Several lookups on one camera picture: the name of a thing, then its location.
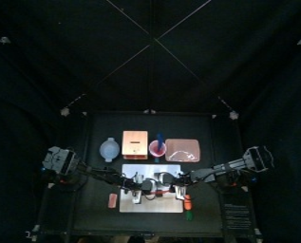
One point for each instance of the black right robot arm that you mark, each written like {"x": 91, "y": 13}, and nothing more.
{"x": 254, "y": 159}

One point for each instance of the white cutting board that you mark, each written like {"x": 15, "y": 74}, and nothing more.
{"x": 157, "y": 205}

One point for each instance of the pink square plate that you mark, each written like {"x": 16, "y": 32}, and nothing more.
{"x": 182, "y": 147}

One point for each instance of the orange toy carrot, green top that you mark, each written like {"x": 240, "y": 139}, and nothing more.
{"x": 187, "y": 204}

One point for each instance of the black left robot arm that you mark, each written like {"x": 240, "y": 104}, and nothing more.
{"x": 62, "y": 161}

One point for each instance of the pink cup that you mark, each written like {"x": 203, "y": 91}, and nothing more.
{"x": 153, "y": 152}

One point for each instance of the pale blue bowl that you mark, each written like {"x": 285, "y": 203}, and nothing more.
{"x": 109, "y": 150}

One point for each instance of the pink toy salmon slice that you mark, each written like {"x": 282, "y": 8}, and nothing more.
{"x": 113, "y": 201}

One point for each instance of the printed label sticker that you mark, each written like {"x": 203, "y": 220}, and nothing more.
{"x": 237, "y": 215}

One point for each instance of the wooden box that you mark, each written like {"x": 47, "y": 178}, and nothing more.
{"x": 134, "y": 139}

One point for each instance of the blue utensil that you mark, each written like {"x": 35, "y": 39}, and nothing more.
{"x": 159, "y": 137}

